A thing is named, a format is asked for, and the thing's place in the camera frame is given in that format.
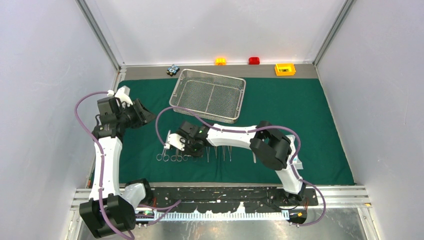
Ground white paper packet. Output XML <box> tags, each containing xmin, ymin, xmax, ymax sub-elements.
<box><xmin>287</xmin><ymin>134</ymin><xmax>304</xmax><ymax>170</ymax></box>

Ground surgical scissors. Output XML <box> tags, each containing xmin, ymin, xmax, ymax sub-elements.
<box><xmin>156</xmin><ymin>141</ymin><xmax>171</xmax><ymax>162</ymax></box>

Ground thin steel tweezers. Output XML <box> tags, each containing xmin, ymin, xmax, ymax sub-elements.
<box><xmin>227</xmin><ymin>146</ymin><xmax>232</xmax><ymax>162</ymax></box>

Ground orange toy brick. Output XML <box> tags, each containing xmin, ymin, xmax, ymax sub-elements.
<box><xmin>214</xmin><ymin>57</ymin><xmax>227</xmax><ymax>66</ymax></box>

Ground long steel forceps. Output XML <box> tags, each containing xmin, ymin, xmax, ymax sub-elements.
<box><xmin>206</xmin><ymin>147</ymin><xmax>211</xmax><ymax>163</ymax></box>

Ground steel scissors blade pair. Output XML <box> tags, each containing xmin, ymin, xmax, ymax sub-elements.
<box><xmin>170</xmin><ymin>148</ymin><xmax>183</xmax><ymax>162</ymax></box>

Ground yellow toy block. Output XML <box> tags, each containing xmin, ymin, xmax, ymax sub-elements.
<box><xmin>274</xmin><ymin>63</ymin><xmax>296</xmax><ymax>77</ymax></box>

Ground red toy brick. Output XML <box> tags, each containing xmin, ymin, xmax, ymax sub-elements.
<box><xmin>248</xmin><ymin>56</ymin><xmax>261</xmax><ymax>65</ymax></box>

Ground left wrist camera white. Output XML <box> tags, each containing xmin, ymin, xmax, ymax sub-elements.
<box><xmin>114</xmin><ymin>85</ymin><xmax>133</xmax><ymax>106</ymax></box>

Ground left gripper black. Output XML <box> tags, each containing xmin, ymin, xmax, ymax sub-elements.
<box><xmin>116</xmin><ymin>99</ymin><xmax>156</xmax><ymax>130</ymax></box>

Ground aluminium frame rail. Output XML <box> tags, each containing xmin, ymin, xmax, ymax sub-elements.
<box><xmin>70</xmin><ymin>185</ymin><xmax>373</xmax><ymax>211</ymax></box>

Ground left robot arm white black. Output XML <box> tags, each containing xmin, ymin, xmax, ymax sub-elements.
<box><xmin>79</xmin><ymin>96</ymin><xmax>156</xmax><ymax>240</ymax></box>

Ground metal mesh tray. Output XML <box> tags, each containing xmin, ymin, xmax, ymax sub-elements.
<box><xmin>169</xmin><ymin>68</ymin><xmax>247</xmax><ymax>124</ymax></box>

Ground green surgical cloth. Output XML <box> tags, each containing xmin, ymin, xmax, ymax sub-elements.
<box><xmin>118</xmin><ymin>78</ymin><xmax>355</xmax><ymax>185</ymax></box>

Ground surgical forceps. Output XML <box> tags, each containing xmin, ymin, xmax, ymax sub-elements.
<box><xmin>182</xmin><ymin>154</ymin><xmax>198</xmax><ymax>162</ymax></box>

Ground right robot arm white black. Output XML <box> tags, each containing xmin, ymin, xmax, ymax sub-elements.
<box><xmin>175</xmin><ymin>121</ymin><xmax>306</xmax><ymax>205</ymax></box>

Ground small blue black toy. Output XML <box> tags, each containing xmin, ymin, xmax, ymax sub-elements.
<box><xmin>166</xmin><ymin>64</ymin><xmax>180</xmax><ymax>77</ymax></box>

